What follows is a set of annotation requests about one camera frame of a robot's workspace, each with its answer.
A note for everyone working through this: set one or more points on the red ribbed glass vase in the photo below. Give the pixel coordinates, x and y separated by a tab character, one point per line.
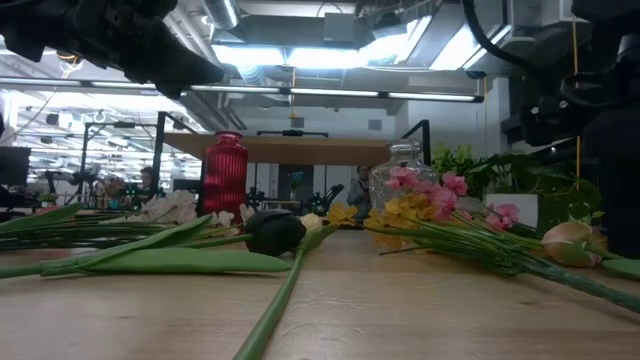
225	175

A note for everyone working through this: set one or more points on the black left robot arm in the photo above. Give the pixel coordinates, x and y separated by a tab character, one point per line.
25	27

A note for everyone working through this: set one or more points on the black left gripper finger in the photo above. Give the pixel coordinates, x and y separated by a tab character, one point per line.
185	72

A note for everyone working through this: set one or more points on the yellow artificial flower bunch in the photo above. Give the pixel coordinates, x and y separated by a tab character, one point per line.
405	206

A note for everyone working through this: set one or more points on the long LED light bar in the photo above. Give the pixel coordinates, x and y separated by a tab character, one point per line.
330	92

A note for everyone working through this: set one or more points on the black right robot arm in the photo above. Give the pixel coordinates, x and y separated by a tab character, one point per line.
620	175

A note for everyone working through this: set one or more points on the clear cut-glass vase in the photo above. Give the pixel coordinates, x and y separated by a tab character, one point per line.
385	185

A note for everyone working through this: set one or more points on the black artificial tulip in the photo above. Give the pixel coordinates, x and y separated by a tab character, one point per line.
275	232

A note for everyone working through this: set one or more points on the pink artificial flower bunch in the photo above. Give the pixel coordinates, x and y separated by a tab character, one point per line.
445	197

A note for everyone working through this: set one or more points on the pink artificial tulip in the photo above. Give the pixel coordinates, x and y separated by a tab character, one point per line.
570	242

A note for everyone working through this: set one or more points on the person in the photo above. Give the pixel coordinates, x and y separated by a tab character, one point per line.
359	195
146	180

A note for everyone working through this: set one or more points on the white artificial flower bunch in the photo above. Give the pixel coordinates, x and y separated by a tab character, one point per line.
170	207

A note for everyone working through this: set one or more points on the light green fern white pot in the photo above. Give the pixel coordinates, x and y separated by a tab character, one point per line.
452	160

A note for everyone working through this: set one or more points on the background black robot arm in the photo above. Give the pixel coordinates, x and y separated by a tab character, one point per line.
327	197

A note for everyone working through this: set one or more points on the wooden shelf with black legs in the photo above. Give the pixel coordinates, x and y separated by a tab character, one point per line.
300	150

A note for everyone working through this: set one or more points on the dark broadleaf plant white pot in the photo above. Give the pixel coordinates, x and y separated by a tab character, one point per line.
515	210

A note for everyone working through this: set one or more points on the black computer monitor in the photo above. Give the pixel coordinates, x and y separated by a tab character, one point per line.
14	166

